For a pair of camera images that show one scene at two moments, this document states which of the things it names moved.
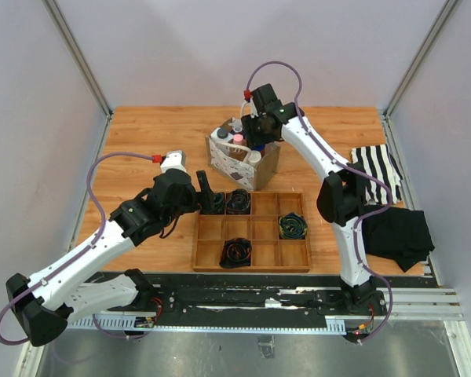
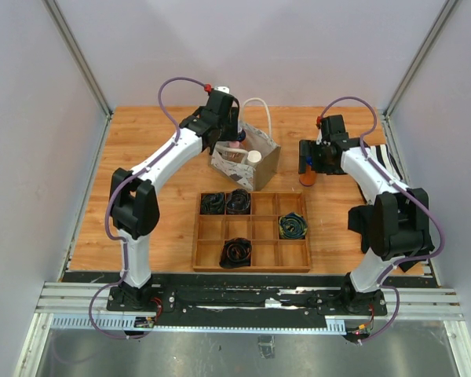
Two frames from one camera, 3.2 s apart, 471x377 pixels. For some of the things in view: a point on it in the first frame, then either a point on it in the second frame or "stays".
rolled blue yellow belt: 292,225 stays
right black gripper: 254,138 → 310,148
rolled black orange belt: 235,253 stays
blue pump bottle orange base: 259,147 → 309,177
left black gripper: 205,199 → 231,132
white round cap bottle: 254,158 stays
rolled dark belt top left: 218,203 stays
